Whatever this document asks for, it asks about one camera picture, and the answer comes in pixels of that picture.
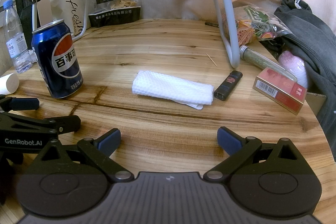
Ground white cloth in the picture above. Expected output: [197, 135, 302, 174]
[132, 70, 214, 110]

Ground beige paper bag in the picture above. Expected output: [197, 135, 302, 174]
[49, 0, 91, 38]

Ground clear plastic water bottle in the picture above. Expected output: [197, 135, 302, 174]
[3, 0, 33, 74]

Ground pink soft item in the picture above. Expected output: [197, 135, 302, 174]
[278, 51, 309, 88]

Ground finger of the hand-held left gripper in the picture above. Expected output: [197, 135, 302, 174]
[0, 94, 40, 112]
[0, 112, 82, 135]

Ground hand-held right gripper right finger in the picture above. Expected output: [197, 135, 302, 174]
[202, 126, 305, 184]

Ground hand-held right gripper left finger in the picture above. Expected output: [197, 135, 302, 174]
[34, 128, 134, 184]

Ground blue soda can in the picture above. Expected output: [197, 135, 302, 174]
[31, 19, 83, 99]

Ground colourful snack bag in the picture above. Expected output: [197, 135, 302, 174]
[223, 5, 293, 46]

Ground white paper roll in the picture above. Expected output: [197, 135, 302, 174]
[0, 72, 20, 95]

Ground black lighter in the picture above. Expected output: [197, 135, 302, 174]
[213, 70, 243, 101]

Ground red cigarette pack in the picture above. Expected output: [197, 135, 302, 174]
[252, 67, 308, 116]

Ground glass tube with metal cap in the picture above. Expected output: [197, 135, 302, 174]
[239, 45, 298, 83]

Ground dark grey clothing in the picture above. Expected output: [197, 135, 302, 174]
[274, 0, 336, 161]

